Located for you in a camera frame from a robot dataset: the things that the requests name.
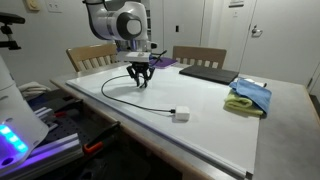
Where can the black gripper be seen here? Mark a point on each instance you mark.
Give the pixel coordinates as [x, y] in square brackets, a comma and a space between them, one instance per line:
[139, 66]

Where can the white charger adapter block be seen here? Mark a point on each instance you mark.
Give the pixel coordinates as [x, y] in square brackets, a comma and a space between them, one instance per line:
[182, 113]

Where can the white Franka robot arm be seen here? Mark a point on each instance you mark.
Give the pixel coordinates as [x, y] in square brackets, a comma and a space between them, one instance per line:
[110, 20]

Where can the purple notebook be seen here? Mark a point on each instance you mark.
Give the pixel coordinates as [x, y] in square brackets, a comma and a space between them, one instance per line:
[166, 62]

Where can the light wooden slatted chair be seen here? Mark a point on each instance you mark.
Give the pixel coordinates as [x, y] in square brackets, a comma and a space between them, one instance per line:
[90, 51]
[200, 52]

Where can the yellow green folded cloth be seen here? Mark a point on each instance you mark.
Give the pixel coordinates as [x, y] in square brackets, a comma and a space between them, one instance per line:
[236, 103]

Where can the white folded towel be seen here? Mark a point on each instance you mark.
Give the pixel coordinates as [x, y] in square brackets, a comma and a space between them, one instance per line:
[33, 89]

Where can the aluminium extrusion profile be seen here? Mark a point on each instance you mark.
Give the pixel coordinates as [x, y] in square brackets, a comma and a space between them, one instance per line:
[56, 150]

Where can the blue cloth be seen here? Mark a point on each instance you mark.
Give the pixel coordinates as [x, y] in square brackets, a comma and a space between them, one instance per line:
[253, 93]

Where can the white marker pen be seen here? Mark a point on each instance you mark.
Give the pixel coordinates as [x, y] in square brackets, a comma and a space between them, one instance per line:
[258, 83]

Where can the white door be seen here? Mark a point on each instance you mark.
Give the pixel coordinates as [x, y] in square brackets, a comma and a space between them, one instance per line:
[283, 40]

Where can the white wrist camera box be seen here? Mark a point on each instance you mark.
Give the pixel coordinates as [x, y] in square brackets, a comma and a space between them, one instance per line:
[136, 56]

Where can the small black wall plate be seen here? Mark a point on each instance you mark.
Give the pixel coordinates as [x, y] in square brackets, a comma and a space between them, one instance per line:
[177, 28]

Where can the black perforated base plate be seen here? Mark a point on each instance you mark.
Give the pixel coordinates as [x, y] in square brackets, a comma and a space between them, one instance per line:
[76, 130]

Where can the white whiteboard with aluminium rail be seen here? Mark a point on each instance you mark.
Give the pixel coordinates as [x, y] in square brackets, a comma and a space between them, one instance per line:
[200, 140]

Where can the white wall outlet plate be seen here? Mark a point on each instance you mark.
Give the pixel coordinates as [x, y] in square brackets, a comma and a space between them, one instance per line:
[54, 5]

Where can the small wall sign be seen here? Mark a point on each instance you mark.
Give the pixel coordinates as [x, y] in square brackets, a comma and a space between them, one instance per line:
[236, 3]

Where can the beige wall thermostat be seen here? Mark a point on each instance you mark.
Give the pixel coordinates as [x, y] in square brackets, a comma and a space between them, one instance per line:
[32, 4]

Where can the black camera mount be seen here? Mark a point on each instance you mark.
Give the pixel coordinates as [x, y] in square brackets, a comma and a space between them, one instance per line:
[10, 18]

